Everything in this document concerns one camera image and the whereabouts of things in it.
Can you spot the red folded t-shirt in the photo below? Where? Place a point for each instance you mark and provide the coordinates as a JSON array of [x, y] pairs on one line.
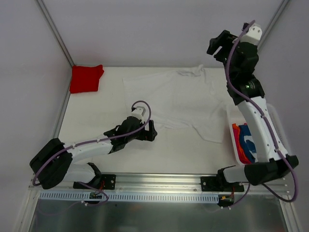
[[85, 79]]

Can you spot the blue printed t-shirt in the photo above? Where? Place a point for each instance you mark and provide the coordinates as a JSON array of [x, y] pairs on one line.
[[246, 143]]

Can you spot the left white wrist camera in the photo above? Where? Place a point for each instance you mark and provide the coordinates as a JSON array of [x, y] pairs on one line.
[[138, 112]]

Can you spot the aluminium mounting rail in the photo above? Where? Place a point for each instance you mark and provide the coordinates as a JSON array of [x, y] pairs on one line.
[[176, 183]]

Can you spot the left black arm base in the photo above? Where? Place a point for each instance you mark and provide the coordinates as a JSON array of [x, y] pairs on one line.
[[107, 181]]

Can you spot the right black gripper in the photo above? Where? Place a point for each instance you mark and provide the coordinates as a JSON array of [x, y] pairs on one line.
[[222, 45]]

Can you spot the orange garment in basket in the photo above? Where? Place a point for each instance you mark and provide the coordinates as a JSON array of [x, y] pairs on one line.
[[245, 160]]

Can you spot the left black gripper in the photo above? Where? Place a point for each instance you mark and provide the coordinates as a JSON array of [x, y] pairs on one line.
[[147, 132]]

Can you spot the white slotted cable duct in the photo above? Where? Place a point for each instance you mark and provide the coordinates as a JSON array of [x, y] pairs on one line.
[[129, 197]]

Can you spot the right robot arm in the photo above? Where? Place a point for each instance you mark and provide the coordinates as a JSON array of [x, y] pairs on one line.
[[248, 95]]

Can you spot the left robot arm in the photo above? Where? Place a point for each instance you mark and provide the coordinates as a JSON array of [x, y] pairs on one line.
[[56, 162]]

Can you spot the white t-shirt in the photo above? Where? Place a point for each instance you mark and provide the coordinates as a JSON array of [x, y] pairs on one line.
[[180, 99]]

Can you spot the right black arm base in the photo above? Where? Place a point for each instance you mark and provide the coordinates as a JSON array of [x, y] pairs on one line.
[[213, 183]]

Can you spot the white plastic laundry basket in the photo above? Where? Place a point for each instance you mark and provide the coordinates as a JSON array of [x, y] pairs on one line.
[[234, 116]]

